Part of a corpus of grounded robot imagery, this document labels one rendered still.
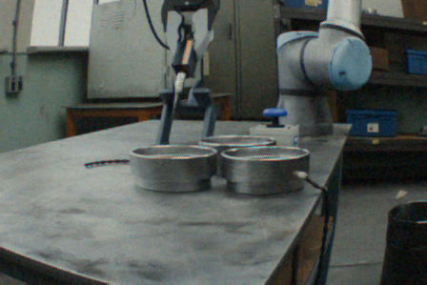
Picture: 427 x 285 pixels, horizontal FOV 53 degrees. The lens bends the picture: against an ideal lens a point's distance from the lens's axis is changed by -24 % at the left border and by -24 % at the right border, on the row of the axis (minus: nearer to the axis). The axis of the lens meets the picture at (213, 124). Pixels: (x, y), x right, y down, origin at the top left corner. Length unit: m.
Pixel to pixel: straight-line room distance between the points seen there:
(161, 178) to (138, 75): 2.41
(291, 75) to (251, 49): 3.39
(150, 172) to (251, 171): 0.11
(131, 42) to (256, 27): 1.75
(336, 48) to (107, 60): 2.21
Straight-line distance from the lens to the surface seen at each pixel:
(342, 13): 1.10
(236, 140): 0.80
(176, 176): 0.60
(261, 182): 0.58
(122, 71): 3.05
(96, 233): 0.44
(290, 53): 1.16
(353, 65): 1.06
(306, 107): 1.15
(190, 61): 0.85
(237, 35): 4.59
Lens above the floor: 0.93
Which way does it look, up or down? 5 degrees down
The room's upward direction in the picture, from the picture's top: 1 degrees counter-clockwise
